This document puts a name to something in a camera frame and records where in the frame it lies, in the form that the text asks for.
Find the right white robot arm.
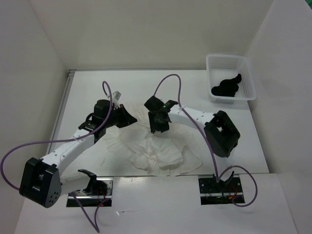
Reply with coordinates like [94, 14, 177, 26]
[147, 103, 240, 192]

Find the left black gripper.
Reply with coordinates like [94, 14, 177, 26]
[103, 104, 137, 128]

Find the white plastic basket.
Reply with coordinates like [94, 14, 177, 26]
[206, 54, 256, 104]

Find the purple cable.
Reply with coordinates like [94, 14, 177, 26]
[0, 80, 114, 233]
[153, 74, 258, 207]

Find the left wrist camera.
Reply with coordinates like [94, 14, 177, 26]
[112, 91, 121, 108]

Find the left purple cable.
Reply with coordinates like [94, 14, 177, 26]
[0, 80, 114, 233]

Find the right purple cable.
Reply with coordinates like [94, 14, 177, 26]
[153, 74, 258, 207]

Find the white skirt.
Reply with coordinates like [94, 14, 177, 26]
[102, 102, 203, 176]

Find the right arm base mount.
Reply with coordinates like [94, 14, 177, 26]
[198, 175, 245, 205]

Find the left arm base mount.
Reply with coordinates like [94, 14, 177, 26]
[73, 177, 114, 207]

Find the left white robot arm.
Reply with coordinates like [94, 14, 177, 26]
[19, 99, 137, 208]

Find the black folded skirt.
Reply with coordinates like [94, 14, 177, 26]
[211, 74, 242, 97]

